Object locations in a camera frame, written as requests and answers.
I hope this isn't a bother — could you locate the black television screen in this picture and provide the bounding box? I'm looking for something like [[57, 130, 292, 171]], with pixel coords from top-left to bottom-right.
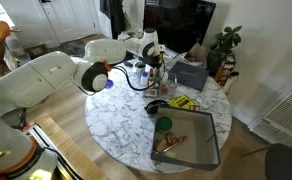
[[143, 0, 216, 52]]

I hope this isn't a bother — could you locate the round marble table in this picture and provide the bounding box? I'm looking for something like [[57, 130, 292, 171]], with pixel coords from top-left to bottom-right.
[[85, 70, 232, 173]]

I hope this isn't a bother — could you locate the orange snack box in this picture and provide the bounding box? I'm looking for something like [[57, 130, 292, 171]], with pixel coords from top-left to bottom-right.
[[215, 55, 236, 88]]

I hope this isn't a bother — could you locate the white bottle blue cap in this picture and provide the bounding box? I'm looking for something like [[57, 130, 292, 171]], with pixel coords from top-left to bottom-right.
[[140, 72, 148, 87]]

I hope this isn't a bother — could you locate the patterned floor rug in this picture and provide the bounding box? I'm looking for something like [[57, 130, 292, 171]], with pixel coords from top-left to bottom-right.
[[49, 39, 94, 58]]

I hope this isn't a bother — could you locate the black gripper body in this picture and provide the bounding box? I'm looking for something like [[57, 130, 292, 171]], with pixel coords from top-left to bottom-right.
[[143, 51, 164, 67]]

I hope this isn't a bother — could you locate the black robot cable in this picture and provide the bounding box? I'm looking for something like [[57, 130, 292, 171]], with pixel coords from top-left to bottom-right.
[[112, 56, 167, 92]]

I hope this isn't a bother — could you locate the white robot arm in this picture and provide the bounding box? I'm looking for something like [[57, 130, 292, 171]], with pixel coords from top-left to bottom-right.
[[0, 28, 165, 180]]

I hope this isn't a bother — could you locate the clear storage container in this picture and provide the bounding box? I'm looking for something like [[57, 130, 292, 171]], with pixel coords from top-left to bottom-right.
[[144, 72, 177, 98]]

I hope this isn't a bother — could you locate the yellow printed packet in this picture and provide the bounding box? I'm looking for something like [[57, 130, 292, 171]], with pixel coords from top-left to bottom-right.
[[169, 95, 200, 111]]

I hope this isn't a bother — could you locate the potted green plant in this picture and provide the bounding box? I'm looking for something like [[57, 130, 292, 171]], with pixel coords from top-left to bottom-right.
[[207, 26, 242, 76]]

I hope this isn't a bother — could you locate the blue round lid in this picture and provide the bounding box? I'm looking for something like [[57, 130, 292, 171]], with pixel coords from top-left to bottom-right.
[[105, 79, 114, 89]]

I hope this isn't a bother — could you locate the black chair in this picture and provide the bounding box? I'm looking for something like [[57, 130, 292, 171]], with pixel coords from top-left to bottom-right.
[[265, 144, 292, 180]]

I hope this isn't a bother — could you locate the white floor vent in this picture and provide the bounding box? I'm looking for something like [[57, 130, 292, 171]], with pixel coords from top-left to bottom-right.
[[249, 91, 292, 147]]

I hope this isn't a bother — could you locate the dark grey Universal Thread box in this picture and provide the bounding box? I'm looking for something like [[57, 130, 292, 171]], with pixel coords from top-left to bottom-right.
[[168, 61, 209, 91]]

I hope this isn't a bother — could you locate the green round lid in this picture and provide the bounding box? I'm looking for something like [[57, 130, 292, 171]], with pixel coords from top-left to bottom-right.
[[156, 117, 172, 132]]

